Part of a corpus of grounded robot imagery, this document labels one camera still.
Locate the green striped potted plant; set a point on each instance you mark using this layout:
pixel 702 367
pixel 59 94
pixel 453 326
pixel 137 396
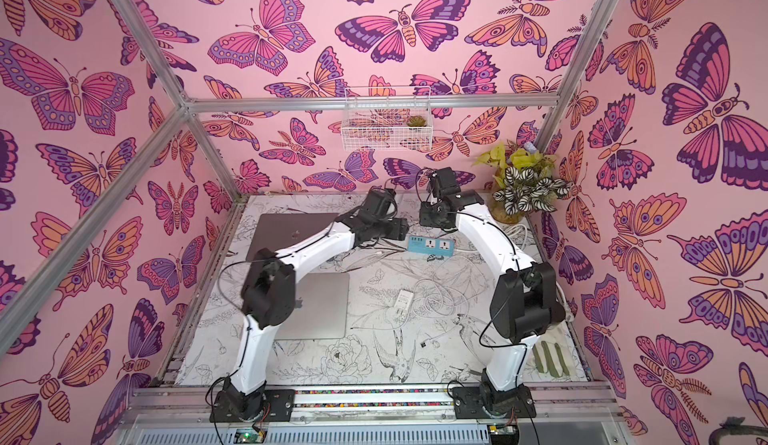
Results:
pixel 523 182

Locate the dark grey closed laptop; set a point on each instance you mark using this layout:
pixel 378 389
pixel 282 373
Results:
pixel 278 231

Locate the silver closed laptop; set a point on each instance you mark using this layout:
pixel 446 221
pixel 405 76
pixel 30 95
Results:
pixel 320 311

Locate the white wire basket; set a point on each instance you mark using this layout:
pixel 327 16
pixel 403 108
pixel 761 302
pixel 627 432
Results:
pixel 387 118

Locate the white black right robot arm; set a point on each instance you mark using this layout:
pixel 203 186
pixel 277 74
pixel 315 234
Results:
pixel 525 304

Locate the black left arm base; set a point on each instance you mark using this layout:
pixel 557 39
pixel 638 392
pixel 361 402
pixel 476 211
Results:
pixel 261 405

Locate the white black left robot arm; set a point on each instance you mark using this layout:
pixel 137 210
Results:
pixel 269 290

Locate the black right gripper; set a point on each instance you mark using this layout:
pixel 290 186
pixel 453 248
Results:
pixel 429 215

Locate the green cutlery set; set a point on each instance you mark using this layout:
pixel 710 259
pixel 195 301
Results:
pixel 550 360

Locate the white charger brick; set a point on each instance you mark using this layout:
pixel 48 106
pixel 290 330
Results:
pixel 403 302

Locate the teal power strip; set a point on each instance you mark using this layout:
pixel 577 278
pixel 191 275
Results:
pixel 436 247

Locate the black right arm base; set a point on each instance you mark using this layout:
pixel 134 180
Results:
pixel 485 402

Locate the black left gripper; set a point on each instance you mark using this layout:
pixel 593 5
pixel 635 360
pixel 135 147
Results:
pixel 399 229

